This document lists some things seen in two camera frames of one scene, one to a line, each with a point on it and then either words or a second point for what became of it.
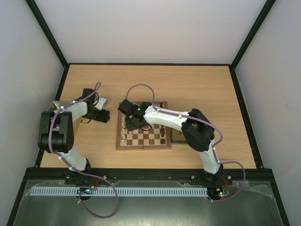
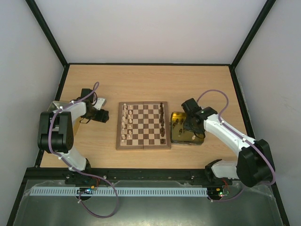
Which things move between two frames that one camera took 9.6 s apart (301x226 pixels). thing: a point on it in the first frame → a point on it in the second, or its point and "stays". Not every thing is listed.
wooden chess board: (158, 138) stays
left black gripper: (104, 116) stays
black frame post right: (259, 20) stays
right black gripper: (131, 123) → (192, 125)
